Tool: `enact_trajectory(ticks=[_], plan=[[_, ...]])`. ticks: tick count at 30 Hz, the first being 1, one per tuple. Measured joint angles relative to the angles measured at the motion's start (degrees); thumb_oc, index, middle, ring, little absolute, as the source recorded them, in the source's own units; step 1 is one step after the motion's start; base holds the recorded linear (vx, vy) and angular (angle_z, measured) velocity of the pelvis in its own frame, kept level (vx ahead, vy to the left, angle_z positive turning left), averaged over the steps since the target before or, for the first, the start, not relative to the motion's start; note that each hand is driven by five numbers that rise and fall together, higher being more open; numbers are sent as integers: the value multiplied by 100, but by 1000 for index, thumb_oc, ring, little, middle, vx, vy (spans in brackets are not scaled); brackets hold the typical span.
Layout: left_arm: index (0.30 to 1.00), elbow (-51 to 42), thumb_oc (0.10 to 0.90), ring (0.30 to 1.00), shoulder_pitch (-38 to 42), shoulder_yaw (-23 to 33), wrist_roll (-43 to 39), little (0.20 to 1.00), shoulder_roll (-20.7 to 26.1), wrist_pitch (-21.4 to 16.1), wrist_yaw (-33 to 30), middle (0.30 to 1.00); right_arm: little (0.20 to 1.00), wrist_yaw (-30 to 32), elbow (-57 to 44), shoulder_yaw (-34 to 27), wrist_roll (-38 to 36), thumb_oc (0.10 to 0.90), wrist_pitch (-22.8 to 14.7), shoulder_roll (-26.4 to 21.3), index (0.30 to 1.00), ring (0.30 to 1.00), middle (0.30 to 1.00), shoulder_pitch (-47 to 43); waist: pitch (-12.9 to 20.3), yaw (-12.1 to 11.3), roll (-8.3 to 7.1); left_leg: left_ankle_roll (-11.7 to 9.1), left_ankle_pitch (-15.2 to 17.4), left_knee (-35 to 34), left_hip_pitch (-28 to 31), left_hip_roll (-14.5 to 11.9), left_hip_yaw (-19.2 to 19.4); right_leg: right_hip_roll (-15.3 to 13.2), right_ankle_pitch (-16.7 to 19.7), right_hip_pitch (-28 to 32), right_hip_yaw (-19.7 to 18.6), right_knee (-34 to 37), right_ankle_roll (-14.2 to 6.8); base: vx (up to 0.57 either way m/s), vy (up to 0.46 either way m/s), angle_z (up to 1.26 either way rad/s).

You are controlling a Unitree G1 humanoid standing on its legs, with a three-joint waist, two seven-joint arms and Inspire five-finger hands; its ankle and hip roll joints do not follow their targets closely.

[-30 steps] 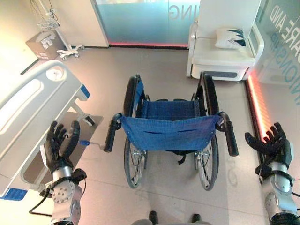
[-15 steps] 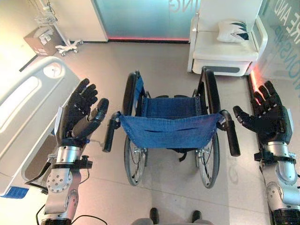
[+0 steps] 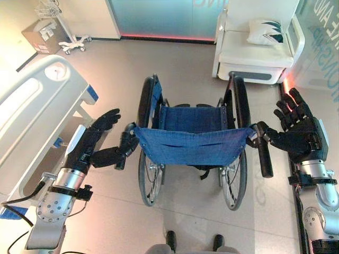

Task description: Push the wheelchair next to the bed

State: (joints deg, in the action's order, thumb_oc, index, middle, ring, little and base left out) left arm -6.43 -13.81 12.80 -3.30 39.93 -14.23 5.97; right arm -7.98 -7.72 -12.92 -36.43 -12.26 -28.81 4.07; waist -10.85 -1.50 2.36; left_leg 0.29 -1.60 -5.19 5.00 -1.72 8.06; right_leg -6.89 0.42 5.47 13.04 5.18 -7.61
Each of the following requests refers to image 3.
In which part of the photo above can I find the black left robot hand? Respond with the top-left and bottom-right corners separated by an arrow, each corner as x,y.
65,108 -> 139,169

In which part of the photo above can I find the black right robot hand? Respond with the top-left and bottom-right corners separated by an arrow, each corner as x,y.
263,87 -> 330,166

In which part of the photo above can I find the blue fabric wheelchair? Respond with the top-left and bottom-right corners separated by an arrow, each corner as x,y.
114,71 -> 274,212

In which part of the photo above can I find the white hospital bed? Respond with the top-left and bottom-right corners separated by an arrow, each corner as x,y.
0,54 -> 100,221

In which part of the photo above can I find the white armchair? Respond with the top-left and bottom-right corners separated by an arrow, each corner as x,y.
211,5 -> 306,85

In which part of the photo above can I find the white pillow with teal leaves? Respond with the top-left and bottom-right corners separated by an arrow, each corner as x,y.
246,17 -> 288,47

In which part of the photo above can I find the white rolling basket stand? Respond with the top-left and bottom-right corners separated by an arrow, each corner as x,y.
33,0 -> 93,56

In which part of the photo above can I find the brown cardboard box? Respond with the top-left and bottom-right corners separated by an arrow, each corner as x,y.
21,19 -> 70,55

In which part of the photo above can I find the frosted glass partition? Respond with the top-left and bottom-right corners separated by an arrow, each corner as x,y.
105,0 -> 231,44

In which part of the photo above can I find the grey robot body with feet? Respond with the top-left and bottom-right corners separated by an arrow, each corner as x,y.
145,230 -> 247,254

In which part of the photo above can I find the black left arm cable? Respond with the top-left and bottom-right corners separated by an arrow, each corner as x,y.
1,177 -> 88,254

